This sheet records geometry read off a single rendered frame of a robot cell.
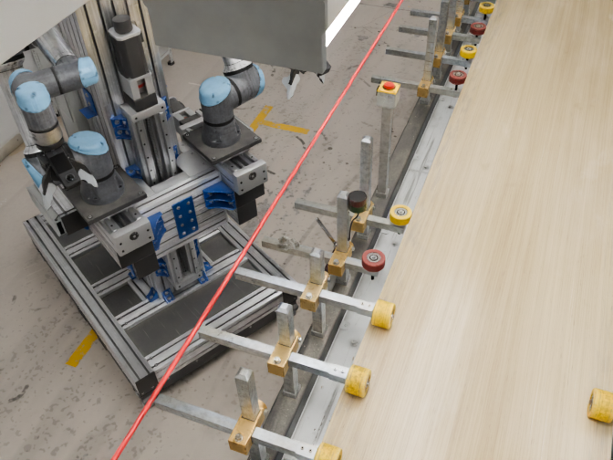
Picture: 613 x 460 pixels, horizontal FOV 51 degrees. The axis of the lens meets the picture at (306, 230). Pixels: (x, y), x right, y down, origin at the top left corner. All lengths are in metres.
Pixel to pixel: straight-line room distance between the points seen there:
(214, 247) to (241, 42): 2.87
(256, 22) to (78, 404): 2.81
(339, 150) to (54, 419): 2.27
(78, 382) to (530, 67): 2.54
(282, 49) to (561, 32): 3.29
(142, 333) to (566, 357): 1.77
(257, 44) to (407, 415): 1.54
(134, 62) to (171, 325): 1.24
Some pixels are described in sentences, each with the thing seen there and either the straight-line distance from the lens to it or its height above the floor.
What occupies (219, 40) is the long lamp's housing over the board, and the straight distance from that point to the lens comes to 0.42.
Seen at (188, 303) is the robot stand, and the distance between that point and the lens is 3.04.
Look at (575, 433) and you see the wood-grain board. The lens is 1.93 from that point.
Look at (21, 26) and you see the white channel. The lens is 0.21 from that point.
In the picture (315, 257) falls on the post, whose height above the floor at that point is 1.09.
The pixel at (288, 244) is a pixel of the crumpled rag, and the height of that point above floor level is 0.88.
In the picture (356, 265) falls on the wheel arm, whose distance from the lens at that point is 2.24.
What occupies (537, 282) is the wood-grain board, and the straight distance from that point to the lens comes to 2.23.
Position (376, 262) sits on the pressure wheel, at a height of 0.91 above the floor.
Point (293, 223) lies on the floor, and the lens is 3.64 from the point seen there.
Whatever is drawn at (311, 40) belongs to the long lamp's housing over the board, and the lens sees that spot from 0.39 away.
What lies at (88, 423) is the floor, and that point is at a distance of 3.06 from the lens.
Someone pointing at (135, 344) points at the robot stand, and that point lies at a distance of 2.96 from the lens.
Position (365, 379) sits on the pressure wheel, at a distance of 1.82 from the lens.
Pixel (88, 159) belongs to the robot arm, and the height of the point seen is 1.23.
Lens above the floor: 2.50
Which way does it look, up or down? 44 degrees down
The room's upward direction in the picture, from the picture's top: 3 degrees counter-clockwise
